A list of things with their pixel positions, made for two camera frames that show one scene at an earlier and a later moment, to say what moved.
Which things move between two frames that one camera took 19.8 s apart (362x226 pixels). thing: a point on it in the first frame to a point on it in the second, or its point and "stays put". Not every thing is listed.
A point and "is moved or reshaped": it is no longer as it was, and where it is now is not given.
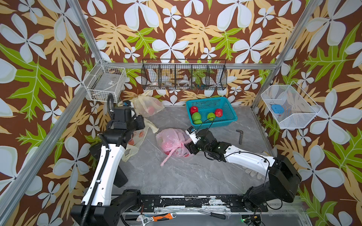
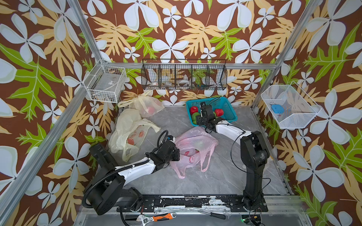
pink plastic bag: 171,142 is moved or reshaped
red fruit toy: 218,112 stays put
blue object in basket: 277,108 stays put
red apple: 193,109 stays put
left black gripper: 140,120 to 176,151
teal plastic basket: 211,112 stays put
